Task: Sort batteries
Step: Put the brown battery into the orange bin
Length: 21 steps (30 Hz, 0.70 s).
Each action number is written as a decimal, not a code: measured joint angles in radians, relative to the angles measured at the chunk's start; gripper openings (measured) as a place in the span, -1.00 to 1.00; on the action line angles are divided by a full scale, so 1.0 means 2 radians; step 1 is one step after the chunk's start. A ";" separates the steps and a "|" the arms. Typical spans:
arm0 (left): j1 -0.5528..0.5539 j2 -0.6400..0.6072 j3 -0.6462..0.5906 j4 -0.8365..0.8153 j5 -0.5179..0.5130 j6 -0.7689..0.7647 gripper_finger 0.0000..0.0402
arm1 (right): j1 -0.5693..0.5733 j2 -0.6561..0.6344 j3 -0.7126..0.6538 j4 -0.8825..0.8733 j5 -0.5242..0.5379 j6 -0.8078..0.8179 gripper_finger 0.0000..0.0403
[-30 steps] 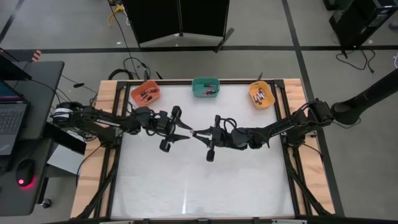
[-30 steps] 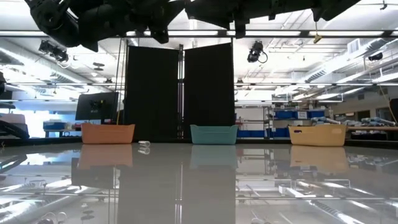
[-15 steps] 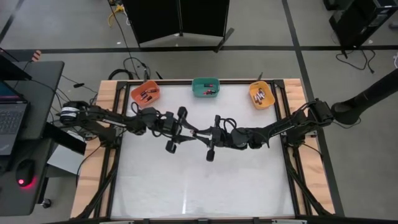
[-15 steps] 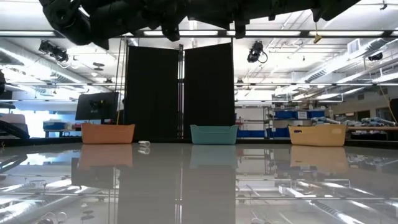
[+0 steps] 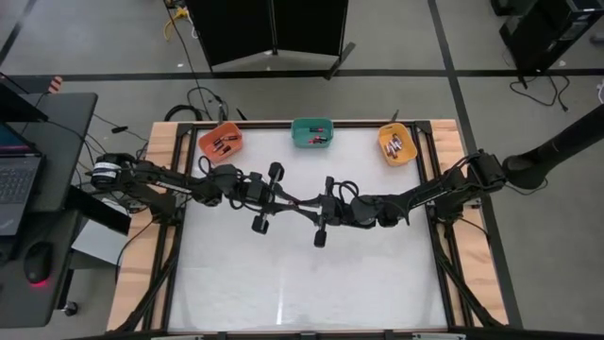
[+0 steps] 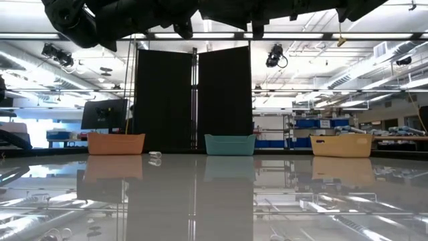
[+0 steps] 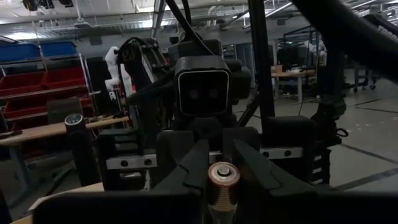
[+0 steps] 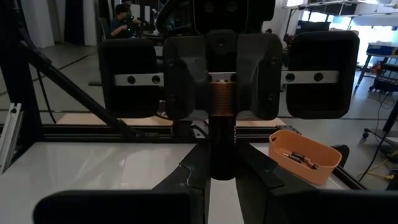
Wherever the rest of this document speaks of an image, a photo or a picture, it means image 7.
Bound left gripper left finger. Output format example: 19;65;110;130
151;139;210;224

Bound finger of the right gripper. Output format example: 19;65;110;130
222;126;261;162
156;129;200;187

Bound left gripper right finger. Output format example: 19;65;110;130
233;139;318;224

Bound copper and black Duracell battery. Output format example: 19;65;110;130
206;161;241;224

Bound wooden desk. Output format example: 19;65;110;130
270;68;315;104

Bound dark box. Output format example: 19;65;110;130
46;97;83;124

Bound long wooden workbench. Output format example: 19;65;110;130
0;115;130;147

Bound red shelf bin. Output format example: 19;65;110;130
43;66;87;88
2;96;50;121
0;71;47;94

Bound blue shelf bin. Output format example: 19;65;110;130
0;43;42;62
39;40;78;58

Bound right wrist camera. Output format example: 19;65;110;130
173;55;233;118

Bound black vertical frame post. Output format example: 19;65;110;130
247;0;276;133

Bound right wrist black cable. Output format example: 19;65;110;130
164;0;216;57

